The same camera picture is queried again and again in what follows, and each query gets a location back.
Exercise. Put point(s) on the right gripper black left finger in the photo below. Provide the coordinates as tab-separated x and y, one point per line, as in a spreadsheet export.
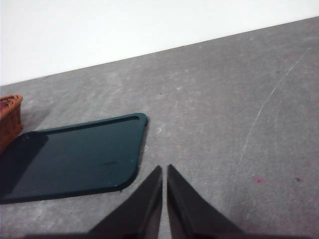
139	211

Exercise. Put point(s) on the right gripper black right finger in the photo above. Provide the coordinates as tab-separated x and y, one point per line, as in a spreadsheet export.
189	214

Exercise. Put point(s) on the dark green rectangular tray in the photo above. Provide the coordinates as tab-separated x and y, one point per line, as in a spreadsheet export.
69	159

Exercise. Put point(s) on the brown wicker basket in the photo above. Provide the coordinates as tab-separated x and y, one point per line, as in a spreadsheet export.
10	117

